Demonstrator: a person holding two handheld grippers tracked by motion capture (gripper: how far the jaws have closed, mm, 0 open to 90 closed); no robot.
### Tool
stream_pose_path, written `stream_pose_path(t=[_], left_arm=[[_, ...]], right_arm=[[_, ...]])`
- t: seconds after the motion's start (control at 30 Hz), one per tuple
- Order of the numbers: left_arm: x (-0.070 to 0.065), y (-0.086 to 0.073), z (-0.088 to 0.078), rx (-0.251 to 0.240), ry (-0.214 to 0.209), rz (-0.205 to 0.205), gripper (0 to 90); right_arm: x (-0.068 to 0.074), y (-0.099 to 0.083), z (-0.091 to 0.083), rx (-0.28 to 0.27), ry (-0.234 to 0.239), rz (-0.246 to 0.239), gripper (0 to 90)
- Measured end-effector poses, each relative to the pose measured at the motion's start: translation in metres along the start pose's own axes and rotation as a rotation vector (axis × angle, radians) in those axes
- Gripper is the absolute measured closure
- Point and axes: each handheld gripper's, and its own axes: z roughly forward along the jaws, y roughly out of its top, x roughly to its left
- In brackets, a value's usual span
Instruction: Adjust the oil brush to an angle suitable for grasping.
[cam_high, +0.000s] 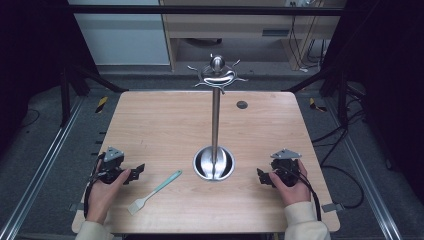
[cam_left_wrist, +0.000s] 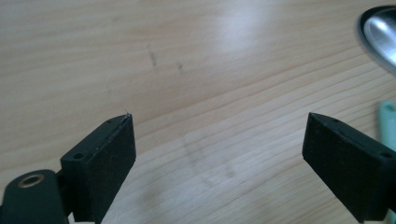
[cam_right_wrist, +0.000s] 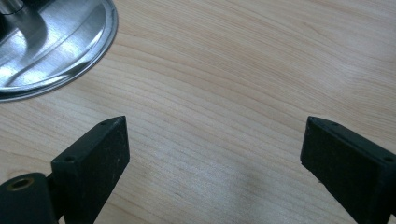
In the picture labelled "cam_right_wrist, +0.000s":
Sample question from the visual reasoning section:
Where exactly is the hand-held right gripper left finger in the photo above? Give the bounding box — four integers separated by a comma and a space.
50, 115, 131, 224

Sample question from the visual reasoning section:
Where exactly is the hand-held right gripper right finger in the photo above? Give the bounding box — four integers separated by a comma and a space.
300, 116, 396, 224

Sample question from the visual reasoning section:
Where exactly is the round metal stand base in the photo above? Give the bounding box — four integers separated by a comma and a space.
0, 0, 120, 103

